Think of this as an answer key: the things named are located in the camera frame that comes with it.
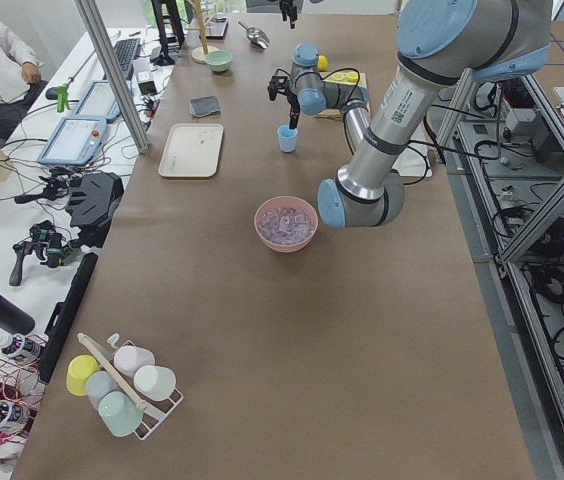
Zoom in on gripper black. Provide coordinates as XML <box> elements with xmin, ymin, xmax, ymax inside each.
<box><xmin>286</xmin><ymin>91</ymin><xmax>301</xmax><ymax>130</ymax></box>
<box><xmin>278</xmin><ymin>0</ymin><xmax>298</xmax><ymax>29</ymax></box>

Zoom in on clear ice cubes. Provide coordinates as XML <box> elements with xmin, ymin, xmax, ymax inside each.
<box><xmin>256</xmin><ymin>207</ymin><xmax>315</xmax><ymax>245</ymax></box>

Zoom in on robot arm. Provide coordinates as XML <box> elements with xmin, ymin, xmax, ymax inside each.
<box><xmin>288</xmin><ymin>0</ymin><xmax>552</xmax><ymax>228</ymax></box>

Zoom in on light blue cup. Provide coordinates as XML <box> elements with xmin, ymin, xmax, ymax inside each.
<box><xmin>277</xmin><ymin>125</ymin><xmax>298</xmax><ymax>153</ymax></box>

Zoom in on metal ice scoop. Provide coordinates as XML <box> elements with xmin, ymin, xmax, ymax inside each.
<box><xmin>238</xmin><ymin>21</ymin><xmax>270</xmax><ymax>50</ymax></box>

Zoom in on pink cup in rack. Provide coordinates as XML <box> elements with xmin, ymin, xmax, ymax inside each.
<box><xmin>113</xmin><ymin>345</ymin><xmax>155</xmax><ymax>378</ymax></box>

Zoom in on white cup in rack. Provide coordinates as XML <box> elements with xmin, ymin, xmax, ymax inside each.
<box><xmin>133</xmin><ymin>365</ymin><xmax>177</xmax><ymax>401</ymax></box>

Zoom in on yellow cup in rack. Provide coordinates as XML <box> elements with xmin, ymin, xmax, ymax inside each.
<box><xmin>66</xmin><ymin>354</ymin><xmax>100</xmax><ymax>397</ymax></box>

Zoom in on grey cup in rack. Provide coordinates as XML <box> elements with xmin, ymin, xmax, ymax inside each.
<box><xmin>85</xmin><ymin>370</ymin><xmax>118</xmax><ymax>410</ymax></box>

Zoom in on mint cup in rack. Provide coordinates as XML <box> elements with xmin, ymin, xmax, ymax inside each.
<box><xmin>98</xmin><ymin>391</ymin><xmax>143</xmax><ymax>437</ymax></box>

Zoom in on yellow lemon outer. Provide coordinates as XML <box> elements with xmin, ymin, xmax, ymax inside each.
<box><xmin>318</xmin><ymin>55</ymin><xmax>329</xmax><ymax>71</ymax></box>

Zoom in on bamboo cutting board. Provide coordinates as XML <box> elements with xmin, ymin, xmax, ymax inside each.
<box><xmin>316</xmin><ymin>70</ymin><xmax>370</xmax><ymax>120</ymax></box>

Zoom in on mint green bowl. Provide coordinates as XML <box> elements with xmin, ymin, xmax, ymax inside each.
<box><xmin>205</xmin><ymin>50</ymin><xmax>233</xmax><ymax>73</ymax></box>

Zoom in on grey folded cloth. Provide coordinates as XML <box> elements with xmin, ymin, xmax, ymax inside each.
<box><xmin>189</xmin><ymin>96</ymin><xmax>220</xmax><ymax>118</ymax></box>

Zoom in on wooden glass holder stand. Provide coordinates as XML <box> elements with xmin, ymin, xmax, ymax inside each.
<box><xmin>187</xmin><ymin>0</ymin><xmax>219</xmax><ymax>64</ymax></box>

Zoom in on cream rabbit tray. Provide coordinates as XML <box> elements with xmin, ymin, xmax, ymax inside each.
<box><xmin>158</xmin><ymin>123</ymin><xmax>224</xmax><ymax>178</ymax></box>

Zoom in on pink bowl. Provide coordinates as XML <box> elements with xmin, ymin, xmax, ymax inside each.
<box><xmin>253</xmin><ymin>196</ymin><xmax>319</xmax><ymax>253</ymax></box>

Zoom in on black keyboard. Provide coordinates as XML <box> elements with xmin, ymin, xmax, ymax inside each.
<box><xmin>113</xmin><ymin>38</ymin><xmax>140</xmax><ymax>80</ymax></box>

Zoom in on blue teach pendant upper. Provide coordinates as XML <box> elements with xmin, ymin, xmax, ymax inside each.
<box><xmin>74</xmin><ymin>80</ymin><xmax>121</xmax><ymax>122</ymax></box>

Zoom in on blue teach pendant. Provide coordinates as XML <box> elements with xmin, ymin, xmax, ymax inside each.
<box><xmin>37</xmin><ymin>115</ymin><xmax>107</xmax><ymax>166</ymax></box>
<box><xmin>74</xmin><ymin>80</ymin><xmax>121</xmax><ymax>122</ymax></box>

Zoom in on blue teach pendant lower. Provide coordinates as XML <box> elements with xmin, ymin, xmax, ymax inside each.
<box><xmin>37</xmin><ymin>115</ymin><xmax>107</xmax><ymax>166</ymax></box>

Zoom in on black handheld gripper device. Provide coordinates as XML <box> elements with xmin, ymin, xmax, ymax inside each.
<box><xmin>9</xmin><ymin>220</ymin><xmax>83</xmax><ymax>286</ymax></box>

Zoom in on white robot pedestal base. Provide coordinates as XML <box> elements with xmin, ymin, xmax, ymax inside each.
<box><xmin>393</xmin><ymin>144</ymin><xmax>432</xmax><ymax>180</ymax></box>

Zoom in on aluminium frame post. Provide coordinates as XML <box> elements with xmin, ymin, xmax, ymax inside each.
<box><xmin>75</xmin><ymin>0</ymin><xmax>149</xmax><ymax>154</ymax></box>

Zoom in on white wire cup rack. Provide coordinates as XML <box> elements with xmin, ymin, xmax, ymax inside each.
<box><xmin>77</xmin><ymin>333</ymin><xmax>184</xmax><ymax>440</ymax></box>

